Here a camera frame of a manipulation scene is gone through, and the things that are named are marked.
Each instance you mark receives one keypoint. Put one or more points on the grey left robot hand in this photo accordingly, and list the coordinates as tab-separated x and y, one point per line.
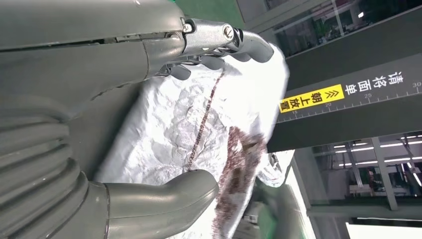
82	49

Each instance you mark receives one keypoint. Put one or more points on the grey parcel bag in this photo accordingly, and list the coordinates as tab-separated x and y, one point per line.
165	132
280	175

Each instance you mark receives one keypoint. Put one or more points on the crumpled grey parcel bag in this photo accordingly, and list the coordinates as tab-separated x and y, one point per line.
280	175

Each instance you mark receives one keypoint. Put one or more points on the black inbound scanning machine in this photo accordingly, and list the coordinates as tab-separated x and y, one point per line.
362	125

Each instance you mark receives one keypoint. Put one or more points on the black yellow ruler label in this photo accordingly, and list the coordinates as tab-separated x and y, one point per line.
313	99

